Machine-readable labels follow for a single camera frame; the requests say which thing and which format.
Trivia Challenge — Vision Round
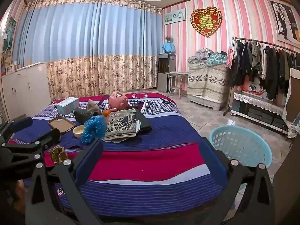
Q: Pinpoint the brown phone case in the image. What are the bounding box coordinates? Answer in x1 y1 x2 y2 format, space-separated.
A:
48 115 76 135

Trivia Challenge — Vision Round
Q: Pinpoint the dark grey padded case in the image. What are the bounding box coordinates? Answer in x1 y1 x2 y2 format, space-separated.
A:
135 110 152 132

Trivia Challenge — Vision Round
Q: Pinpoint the cream round plastic bowl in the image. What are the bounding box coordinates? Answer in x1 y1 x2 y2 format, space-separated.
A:
73 125 85 138

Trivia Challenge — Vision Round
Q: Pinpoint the small glass top table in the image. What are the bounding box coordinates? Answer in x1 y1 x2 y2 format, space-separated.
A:
167 71 189 99

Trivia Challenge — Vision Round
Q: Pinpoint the brown wrapper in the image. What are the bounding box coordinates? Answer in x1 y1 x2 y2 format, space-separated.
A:
50 146 69 164

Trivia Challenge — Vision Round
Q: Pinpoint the dark ribbed cloth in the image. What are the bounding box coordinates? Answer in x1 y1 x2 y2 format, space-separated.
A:
74 108 99 125

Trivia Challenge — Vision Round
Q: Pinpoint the red heart wall decoration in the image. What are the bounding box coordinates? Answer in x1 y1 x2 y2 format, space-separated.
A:
190 7 223 37

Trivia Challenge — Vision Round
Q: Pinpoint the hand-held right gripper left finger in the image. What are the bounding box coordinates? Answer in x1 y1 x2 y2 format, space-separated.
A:
25 139 104 225

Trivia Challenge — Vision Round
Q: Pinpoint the grey water dispenser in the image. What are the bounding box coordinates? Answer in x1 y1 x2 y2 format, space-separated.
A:
157 53 177 93

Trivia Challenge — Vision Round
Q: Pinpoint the white lace cloth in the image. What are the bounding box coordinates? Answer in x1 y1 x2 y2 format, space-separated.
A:
234 92 291 115

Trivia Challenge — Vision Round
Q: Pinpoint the window scene wall poster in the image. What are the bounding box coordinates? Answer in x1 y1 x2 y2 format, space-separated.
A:
269 0 300 41

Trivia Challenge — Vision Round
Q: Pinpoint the green wall poster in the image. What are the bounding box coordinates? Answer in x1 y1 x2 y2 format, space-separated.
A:
2 16 17 52

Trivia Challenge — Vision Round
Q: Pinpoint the framed photo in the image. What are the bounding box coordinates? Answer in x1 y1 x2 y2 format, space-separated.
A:
241 82 268 96

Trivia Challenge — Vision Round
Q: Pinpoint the grey cloth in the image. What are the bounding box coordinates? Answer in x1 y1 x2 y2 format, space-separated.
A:
87 100 102 115

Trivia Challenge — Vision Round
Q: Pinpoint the blue plastic bag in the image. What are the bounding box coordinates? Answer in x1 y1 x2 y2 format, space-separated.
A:
81 115 108 144

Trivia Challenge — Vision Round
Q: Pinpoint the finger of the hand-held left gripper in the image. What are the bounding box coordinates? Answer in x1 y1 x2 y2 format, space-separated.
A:
0 129 62 167
0 117 33 143

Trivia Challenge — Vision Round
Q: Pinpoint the blue covered water bottle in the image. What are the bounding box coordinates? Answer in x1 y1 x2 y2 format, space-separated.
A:
162 42 176 54

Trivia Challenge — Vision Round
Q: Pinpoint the low black cabinet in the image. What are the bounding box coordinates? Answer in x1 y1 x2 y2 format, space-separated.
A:
231 91 291 134

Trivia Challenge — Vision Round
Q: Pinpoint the metal clothes rack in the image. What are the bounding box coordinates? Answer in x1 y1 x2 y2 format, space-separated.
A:
223 37 300 116

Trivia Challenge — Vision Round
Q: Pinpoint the patterned cloth covered appliance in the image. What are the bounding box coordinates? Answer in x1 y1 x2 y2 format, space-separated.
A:
187 61 231 112

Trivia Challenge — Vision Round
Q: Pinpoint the row of hanging clothes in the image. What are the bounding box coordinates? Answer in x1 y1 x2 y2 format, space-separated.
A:
231 39 300 101

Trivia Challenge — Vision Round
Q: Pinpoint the grey clothes pile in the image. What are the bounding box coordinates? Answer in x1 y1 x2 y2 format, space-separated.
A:
190 48 212 64

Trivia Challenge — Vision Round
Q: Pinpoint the pink hanging bag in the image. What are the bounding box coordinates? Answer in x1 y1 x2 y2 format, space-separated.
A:
225 37 237 68

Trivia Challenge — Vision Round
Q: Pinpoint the brown board with white frame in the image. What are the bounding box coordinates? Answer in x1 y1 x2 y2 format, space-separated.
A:
281 68 300 122

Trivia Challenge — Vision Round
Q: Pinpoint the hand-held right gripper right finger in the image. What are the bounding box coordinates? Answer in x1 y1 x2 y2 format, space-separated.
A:
198 137 276 225

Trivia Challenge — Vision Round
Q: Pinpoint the white cabinet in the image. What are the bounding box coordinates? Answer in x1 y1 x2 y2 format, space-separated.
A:
0 62 52 122

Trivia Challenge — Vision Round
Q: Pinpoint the light blue plastic basket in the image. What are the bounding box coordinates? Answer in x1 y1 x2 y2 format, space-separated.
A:
208 126 273 169

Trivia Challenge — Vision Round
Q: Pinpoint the small picture frame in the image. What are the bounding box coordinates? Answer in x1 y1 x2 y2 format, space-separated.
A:
6 61 18 74

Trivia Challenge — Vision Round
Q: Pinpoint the dark wooden furniture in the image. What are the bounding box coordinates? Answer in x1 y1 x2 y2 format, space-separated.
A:
273 136 300 225

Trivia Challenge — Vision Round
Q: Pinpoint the printed paper packaging bag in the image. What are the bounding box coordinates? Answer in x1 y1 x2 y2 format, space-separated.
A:
103 108 141 142

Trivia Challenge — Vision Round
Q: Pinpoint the pink plastic cup with handle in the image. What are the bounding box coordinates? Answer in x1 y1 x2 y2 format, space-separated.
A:
107 91 129 112

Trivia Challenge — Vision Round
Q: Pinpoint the wall clock picture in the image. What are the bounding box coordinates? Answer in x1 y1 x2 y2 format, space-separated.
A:
164 8 186 25

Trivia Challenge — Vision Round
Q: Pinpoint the teal patterned cloth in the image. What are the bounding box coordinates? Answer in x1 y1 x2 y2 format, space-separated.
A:
207 53 228 66

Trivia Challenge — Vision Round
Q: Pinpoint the teal tissue box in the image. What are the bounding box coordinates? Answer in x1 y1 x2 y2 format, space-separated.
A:
56 97 80 114

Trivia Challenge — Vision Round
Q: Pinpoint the bed with striped cover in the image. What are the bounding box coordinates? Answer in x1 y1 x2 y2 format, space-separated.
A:
9 92 231 216

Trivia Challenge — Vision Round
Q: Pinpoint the blue fringed cloth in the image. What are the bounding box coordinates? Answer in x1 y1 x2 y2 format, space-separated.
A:
287 112 300 139

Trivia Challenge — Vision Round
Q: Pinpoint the blue and floral curtain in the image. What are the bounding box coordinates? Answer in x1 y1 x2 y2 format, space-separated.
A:
12 0 163 101

